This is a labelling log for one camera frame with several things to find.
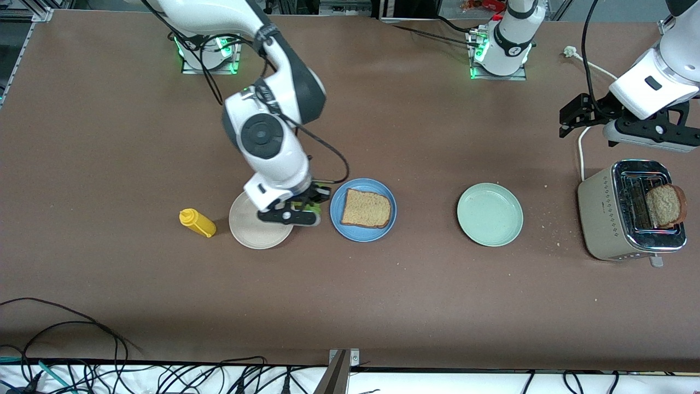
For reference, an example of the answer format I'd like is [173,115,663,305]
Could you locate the brown bread slice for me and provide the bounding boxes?
[645,183,687,229]
[340,188,392,229]

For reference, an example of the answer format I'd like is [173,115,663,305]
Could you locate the yellow mustard squeeze bottle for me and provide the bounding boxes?
[179,208,217,239]

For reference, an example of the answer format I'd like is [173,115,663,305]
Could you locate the beige round plate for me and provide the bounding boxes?
[229,190,296,250]

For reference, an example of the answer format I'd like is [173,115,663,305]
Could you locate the blue round plate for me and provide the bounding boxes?
[330,178,398,243]

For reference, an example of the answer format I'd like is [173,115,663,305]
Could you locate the light green round plate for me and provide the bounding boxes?
[457,183,524,247]

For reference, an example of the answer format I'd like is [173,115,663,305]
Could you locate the beige chrome toaster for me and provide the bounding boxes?
[577,159,687,268]

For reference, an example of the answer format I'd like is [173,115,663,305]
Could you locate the red packet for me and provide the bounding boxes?
[462,0,506,13]

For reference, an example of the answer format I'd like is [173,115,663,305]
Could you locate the grey aluminium profile leg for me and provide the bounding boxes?
[313,350,351,394]

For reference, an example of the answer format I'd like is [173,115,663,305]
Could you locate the white toaster power cord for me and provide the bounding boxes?
[563,46,620,182]

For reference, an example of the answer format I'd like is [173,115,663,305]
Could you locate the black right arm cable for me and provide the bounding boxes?
[139,0,351,186]

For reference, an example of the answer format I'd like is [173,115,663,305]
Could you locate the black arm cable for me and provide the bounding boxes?
[139,0,351,186]
[582,0,605,117]

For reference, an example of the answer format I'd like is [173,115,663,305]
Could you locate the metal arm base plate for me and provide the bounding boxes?
[468,30,528,82]
[182,33,242,75]

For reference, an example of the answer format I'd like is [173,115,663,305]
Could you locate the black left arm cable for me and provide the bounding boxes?
[582,0,605,117]

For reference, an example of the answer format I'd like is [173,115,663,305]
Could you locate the silver metal table bracket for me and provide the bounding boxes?
[328,349,360,367]

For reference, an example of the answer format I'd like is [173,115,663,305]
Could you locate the black table cable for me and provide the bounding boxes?
[383,22,475,47]

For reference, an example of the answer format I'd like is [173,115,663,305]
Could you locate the metal frame piece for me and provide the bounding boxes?
[319,0,401,17]

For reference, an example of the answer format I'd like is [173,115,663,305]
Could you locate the black floor cable bundle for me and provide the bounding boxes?
[0,356,329,394]

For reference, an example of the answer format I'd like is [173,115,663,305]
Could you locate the black hanging cables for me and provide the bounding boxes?
[522,370,620,394]

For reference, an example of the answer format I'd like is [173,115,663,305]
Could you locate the black looping floor cable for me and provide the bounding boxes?
[0,298,130,378]

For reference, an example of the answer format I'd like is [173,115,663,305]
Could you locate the teal cable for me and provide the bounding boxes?
[0,356,72,392]

